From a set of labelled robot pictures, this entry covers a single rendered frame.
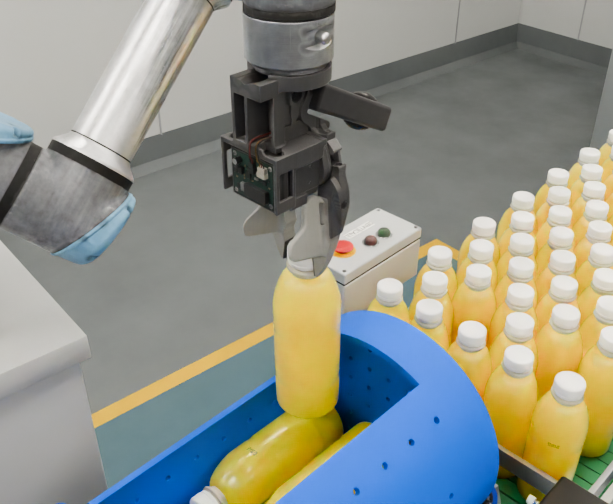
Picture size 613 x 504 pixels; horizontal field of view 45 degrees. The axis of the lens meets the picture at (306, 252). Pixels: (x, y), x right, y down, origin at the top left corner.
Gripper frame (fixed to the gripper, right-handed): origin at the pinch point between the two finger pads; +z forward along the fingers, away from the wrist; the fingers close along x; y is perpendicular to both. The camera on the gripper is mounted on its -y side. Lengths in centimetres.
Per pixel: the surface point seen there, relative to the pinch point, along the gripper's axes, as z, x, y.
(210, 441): 27.6, -8.3, 7.8
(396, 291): 25.1, -9.6, -29.2
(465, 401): 16.9, 14.9, -9.6
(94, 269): 136, -197, -76
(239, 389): 136, -101, -72
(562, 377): 25.1, 17.3, -29.7
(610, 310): 25, 15, -47
